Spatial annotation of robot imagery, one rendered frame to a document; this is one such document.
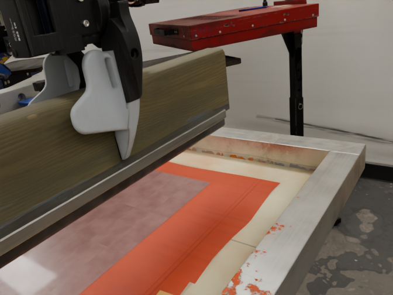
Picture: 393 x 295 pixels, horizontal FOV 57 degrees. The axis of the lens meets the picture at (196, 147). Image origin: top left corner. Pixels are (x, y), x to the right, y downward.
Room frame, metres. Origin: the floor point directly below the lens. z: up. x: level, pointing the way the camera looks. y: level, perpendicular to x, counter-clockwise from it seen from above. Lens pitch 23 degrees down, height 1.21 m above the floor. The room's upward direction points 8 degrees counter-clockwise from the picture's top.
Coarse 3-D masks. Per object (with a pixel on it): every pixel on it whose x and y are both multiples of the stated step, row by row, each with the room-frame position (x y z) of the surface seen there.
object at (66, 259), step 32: (32, 256) 0.34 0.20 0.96; (64, 256) 0.33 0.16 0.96; (96, 256) 0.32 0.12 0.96; (128, 256) 0.32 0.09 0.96; (0, 288) 0.30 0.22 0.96; (32, 288) 0.29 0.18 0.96; (64, 288) 0.28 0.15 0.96; (96, 288) 0.28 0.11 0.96; (128, 288) 0.27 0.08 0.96; (160, 288) 0.27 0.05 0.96
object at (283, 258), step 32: (224, 128) 0.57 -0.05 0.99; (256, 160) 0.50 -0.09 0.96; (288, 160) 0.47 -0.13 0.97; (320, 160) 0.44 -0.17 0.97; (352, 160) 0.40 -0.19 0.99; (320, 192) 0.34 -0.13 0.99; (288, 224) 0.29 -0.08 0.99; (320, 224) 0.29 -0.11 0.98; (256, 256) 0.25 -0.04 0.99; (288, 256) 0.24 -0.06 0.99; (256, 288) 0.21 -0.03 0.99; (288, 288) 0.23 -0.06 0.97
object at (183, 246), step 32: (128, 192) 0.46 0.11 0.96; (160, 192) 0.45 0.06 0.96; (192, 192) 0.44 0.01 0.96; (224, 192) 0.42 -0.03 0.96; (256, 192) 0.41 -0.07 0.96; (96, 224) 0.39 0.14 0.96; (128, 224) 0.38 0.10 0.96; (160, 224) 0.37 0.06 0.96; (192, 224) 0.36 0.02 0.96; (224, 224) 0.35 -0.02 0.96; (160, 256) 0.31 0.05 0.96; (192, 256) 0.30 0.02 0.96
